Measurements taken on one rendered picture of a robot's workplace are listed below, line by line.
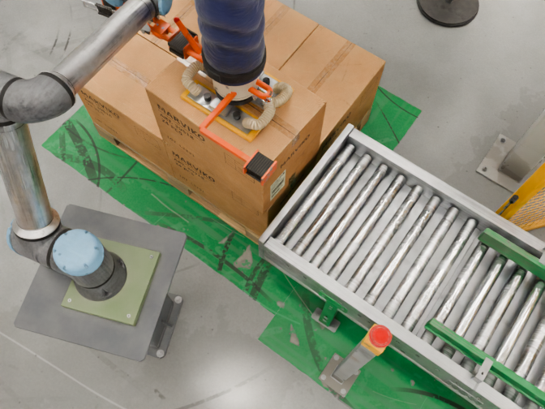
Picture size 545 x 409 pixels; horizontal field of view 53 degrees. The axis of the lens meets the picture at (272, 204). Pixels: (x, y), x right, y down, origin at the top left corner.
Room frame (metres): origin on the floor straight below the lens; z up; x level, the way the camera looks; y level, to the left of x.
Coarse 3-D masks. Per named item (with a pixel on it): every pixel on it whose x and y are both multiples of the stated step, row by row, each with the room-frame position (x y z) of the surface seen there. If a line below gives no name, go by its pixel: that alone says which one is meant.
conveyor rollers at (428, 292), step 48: (336, 192) 1.02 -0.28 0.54; (384, 192) 1.03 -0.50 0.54; (336, 240) 0.80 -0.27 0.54; (384, 240) 0.80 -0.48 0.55; (432, 240) 0.81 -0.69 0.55; (384, 288) 0.60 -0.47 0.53; (432, 288) 0.60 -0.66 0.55; (480, 288) 0.60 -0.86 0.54; (432, 336) 0.40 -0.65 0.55; (480, 336) 0.41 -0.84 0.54
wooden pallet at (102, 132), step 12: (108, 132) 1.54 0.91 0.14; (120, 144) 1.53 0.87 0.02; (132, 156) 1.46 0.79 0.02; (156, 168) 1.39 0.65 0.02; (168, 180) 1.32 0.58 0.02; (192, 192) 1.25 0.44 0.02; (204, 204) 1.17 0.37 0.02; (228, 216) 1.07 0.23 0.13; (240, 228) 1.04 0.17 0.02; (252, 240) 0.98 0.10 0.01
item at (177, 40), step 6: (174, 36) 1.40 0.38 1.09; (180, 36) 1.40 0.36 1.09; (192, 36) 1.41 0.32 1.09; (168, 42) 1.37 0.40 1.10; (174, 42) 1.37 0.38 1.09; (180, 42) 1.37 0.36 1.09; (186, 42) 1.37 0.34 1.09; (198, 42) 1.39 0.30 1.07; (174, 48) 1.35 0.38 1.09; (180, 48) 1.35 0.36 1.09; (186, 48) 1.34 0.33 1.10; (192, 48) 1.37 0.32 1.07; (180, 54) 1.34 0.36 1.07; (186, 54) 1.33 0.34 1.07
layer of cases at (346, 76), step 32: (192, 0) 2.11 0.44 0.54; (288, 32) 1.91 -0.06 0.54; (320, 32) 1.91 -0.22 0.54; (128, 64) 1.69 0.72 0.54; (160, 64) 1.69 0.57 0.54; (288, 64) 1.71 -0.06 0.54; (320, 64) 1.72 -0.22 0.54; (352, 64) 1.72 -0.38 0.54; (384, 64) 1.74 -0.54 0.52; (96, 96) 1.51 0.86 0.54; (128, 96) 1.50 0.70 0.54; (320, 96) 1.53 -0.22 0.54; (352, 96) 1.54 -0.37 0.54; (128, 128) 1.41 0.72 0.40; (160, 160) 1.31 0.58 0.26; (224, 192) 1.07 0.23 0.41; (288, 192) 1.06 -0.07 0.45; (256, 224) 0.96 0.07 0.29
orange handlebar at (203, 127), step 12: (156, 24) 1.46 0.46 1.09; (168, 24) 1.46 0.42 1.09; (156, 36) 1.43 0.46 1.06; (168, 36) 1.41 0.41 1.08; (264, 84) 1.20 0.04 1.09; (228, 96) 1.14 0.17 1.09; (264, 96) 1.15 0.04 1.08; (216, 108) 1.09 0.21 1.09; (204, 120) 1.04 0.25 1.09; (204, 132) 0.99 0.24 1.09; (228, 144) 0.94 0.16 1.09; (240, 156) 0.90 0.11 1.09
